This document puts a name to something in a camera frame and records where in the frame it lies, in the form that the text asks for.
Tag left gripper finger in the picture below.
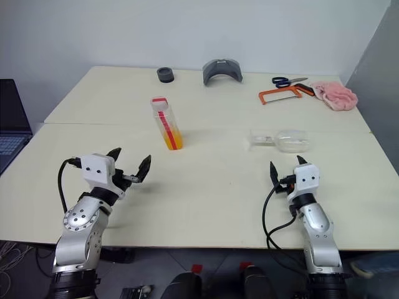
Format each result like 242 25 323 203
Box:
134 154 153 184
105 147 123 163

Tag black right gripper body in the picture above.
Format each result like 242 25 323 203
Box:
276 176 296 196

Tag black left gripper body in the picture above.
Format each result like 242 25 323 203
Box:
109 168 140 197

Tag clear plastic bottle orange liquid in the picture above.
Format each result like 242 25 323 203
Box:
151 97 185 151

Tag white red bottle cap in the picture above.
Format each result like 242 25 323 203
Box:
151 97 170 111

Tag pink cloth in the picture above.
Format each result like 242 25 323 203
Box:
309 80 359 112

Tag orange hacksaw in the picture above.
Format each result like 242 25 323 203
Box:
258 83 316 107

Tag black round container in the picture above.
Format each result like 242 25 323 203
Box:
156 67 176 84

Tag dark rounded shape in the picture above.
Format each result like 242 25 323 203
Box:
160 272 203 299
242 264 276 299

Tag grey partition panel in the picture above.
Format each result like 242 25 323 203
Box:
344 0 399 179

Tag dark laptop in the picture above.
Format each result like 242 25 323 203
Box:
0 78 34 176

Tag grey cap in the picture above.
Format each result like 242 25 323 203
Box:
201 58 244 87

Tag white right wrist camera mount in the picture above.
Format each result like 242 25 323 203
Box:
286 164 321 202

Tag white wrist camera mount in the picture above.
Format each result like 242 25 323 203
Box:
286 164 321 202
80 153 117 191

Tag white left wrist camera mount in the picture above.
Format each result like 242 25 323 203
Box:
80 153 117 191

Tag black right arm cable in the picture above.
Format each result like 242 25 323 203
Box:
262 175 312 250

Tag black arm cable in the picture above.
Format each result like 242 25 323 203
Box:
57 158 84 213
262 175 312 250

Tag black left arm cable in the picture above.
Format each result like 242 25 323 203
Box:
57 158 84 213

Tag blue handled scissors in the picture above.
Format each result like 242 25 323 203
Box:
271 77 309 88

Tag white cable bundle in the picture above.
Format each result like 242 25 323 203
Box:
0 240 32 283

